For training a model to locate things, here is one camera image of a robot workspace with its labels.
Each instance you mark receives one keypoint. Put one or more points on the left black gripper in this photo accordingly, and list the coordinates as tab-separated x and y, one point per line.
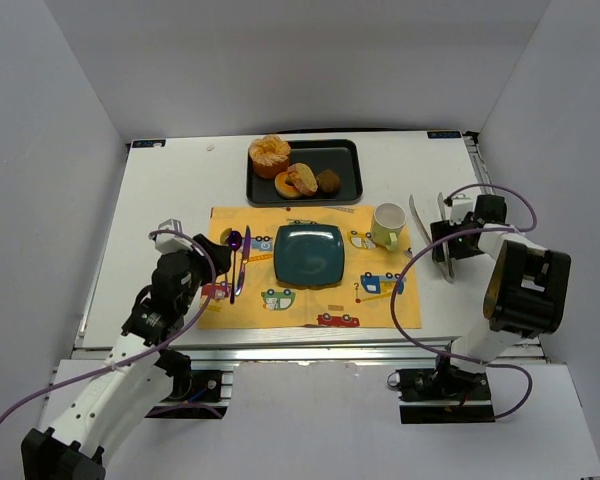
212	251

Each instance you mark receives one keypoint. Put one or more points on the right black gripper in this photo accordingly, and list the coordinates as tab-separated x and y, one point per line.
443	240

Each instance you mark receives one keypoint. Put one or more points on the metal tongs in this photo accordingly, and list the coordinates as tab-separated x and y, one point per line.
440	255

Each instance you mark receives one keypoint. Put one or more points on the orange swirl bun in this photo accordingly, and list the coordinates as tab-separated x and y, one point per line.
269	156

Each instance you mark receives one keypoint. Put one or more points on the brown chocolate muffin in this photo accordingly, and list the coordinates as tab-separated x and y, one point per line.
328	182

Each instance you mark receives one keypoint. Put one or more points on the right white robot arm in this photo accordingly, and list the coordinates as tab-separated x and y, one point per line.
525	296

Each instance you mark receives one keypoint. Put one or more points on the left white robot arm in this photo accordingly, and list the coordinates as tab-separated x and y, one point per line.
140	371

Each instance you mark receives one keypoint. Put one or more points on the bread slice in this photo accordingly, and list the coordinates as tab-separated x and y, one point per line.
303	179

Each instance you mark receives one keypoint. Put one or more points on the purple spoon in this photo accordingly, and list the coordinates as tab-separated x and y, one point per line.
235	240

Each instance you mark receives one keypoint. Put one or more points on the purple knife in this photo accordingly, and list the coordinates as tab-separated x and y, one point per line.
246	248

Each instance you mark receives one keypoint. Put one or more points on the yellow vehicle print placemat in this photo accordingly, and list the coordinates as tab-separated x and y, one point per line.
368	296

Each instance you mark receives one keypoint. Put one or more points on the teal square plate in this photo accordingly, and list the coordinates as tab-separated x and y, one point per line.
309	255

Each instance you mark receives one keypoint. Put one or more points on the pale green mug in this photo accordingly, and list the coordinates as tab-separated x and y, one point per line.
388	221

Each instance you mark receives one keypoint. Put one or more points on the glazed donut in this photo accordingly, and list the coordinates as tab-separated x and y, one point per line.
285	187

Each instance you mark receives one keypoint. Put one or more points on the black baking tray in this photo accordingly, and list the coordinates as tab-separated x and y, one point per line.
337	155

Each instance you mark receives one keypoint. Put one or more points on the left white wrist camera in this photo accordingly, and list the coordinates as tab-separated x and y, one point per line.
171	241

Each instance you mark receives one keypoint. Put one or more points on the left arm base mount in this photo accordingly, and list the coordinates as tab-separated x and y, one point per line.
205	396

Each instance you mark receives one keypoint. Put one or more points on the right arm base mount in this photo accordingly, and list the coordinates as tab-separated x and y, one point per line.
424	401

